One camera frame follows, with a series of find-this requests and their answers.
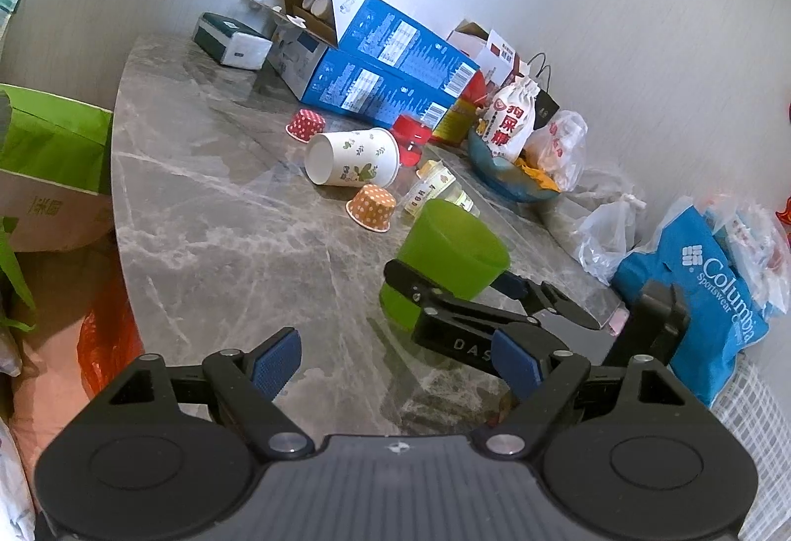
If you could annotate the clear bag of packets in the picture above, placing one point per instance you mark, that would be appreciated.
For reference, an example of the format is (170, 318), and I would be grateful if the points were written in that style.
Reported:
(754, 244)

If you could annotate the pink phone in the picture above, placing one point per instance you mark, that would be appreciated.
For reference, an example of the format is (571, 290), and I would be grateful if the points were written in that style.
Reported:
(618, 321)

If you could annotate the blue shopping bag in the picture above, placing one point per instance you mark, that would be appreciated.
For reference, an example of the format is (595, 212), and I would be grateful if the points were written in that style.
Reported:
(698, 263)

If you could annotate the cardboard box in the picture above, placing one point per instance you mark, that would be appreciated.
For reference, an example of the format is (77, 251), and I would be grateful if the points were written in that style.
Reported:
(49, 213)

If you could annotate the green plastic cup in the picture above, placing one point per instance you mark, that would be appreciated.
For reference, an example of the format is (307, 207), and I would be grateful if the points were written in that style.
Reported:
(451, 250)

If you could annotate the blue bowl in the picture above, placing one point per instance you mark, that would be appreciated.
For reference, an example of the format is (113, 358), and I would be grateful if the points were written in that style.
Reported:
(500, 179)

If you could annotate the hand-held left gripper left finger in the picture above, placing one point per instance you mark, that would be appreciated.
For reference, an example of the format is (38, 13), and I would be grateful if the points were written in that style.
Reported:
(276, 363)

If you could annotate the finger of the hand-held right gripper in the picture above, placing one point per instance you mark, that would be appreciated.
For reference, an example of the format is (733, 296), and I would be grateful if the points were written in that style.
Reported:
(550, 300)
(405, 276)

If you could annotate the orange dotted paper cup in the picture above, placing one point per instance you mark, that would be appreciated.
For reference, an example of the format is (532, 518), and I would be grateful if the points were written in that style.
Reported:
(374, 206)

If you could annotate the red transparent plastic cup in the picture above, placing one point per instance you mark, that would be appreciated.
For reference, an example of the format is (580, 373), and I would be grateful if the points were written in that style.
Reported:
(411, 138)

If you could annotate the yellow red can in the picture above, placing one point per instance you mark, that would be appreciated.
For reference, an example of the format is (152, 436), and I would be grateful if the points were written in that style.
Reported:
(454, 124)

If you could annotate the white mesh basket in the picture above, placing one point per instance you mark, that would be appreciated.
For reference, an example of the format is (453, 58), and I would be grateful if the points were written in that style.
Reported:
(766, 442)

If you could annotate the red-print plastic bag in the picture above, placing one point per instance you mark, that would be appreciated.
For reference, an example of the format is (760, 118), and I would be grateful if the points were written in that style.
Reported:
(562, 145)

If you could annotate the white leaf-print paper cup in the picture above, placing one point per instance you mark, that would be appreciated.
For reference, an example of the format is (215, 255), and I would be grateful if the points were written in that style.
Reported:
(358, 158)

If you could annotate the green white tissue box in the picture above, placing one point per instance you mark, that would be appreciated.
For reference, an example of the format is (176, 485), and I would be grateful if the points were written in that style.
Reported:
(228, 37)

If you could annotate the orange plastic bag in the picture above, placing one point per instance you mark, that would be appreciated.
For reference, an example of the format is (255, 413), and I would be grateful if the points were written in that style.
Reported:
(105, 343)

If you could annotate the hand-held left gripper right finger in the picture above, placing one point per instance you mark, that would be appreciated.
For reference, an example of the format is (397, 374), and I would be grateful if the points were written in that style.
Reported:
(520, 363)

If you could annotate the black paper bag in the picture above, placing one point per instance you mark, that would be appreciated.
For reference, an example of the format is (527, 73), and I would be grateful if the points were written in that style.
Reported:
(547, 105)

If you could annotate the open blue carton box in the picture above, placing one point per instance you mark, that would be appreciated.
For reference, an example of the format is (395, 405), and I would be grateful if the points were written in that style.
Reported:
(395, 34)

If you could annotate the green bag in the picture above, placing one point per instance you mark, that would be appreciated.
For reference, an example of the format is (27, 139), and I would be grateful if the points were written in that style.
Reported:
(55, 133)

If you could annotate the red dotted paper cup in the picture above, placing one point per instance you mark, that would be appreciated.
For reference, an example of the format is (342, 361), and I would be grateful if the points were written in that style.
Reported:
(307, 125)

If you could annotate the small clear plastic bottle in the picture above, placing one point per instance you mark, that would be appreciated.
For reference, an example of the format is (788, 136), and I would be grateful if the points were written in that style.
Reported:
(461, 201)
(431, 177)

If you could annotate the clear plastic bag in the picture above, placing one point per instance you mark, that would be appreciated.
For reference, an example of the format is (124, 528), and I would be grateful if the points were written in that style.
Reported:
(605, 238)

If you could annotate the white red carton box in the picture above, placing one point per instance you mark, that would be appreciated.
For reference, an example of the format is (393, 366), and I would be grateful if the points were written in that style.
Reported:
(494, 49)

